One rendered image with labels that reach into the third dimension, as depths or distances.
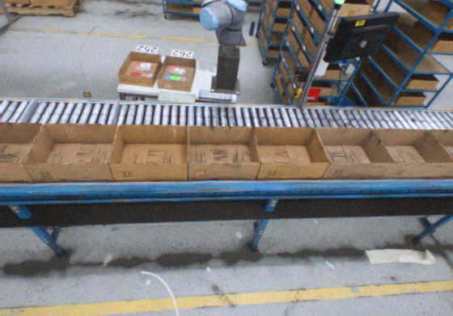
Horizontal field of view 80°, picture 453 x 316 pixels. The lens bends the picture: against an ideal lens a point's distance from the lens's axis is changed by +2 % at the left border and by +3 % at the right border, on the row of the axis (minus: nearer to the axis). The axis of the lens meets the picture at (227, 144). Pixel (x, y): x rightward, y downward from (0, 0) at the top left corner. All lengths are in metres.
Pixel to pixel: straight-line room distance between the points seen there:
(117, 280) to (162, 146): 1.07
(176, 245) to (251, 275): 0.63
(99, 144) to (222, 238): 1.22
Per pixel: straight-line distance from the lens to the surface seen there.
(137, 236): 2.41
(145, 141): 1.73
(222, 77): 2.34
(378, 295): 2.62
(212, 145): 1.72
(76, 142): 1.86
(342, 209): 2.02
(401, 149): 2.23
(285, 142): 1.82
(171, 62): 2.70
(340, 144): 1.99
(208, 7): 2.03
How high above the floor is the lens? 2.16
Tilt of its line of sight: 47 degrees down
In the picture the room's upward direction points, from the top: 8 degrees clockwise
